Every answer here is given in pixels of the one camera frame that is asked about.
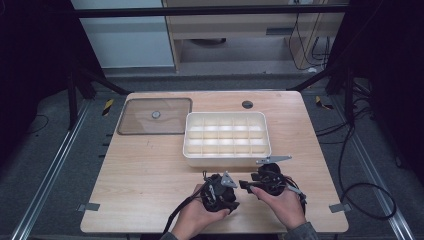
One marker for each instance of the white divided storage box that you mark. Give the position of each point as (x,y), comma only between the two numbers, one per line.
(226,160)

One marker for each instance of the black metal stand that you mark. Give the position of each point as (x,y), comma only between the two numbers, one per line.
(349,96)
(72,100)

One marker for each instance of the clear lid with round knob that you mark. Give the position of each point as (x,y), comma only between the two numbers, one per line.
(166,121)

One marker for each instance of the person's left hand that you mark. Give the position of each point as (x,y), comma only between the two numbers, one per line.
(193,216)

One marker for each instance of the dark curtain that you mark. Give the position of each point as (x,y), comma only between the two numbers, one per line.
(393,66)
(33,66)

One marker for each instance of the grey tape strip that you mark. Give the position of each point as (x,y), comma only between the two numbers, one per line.
(89,207)
(340,208)

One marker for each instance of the black horizontal frame bar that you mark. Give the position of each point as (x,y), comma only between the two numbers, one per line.
(200,11)

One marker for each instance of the white cabinet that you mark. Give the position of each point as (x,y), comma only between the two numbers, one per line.
(126,40)

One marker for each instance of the light wooden cabinet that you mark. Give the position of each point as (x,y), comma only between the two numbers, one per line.
(233,23)

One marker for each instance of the person's right hand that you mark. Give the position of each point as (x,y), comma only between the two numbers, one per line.
(283,208)

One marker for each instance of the yellow black floor tape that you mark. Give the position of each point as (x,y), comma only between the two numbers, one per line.
(107,107)
(322,104)

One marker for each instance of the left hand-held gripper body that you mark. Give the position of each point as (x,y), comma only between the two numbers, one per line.
(216,190)

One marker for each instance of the aluminium floor rail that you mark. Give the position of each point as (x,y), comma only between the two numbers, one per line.
(373,173)
(50,173)

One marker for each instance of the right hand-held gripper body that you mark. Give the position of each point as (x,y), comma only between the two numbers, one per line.
(271,180)

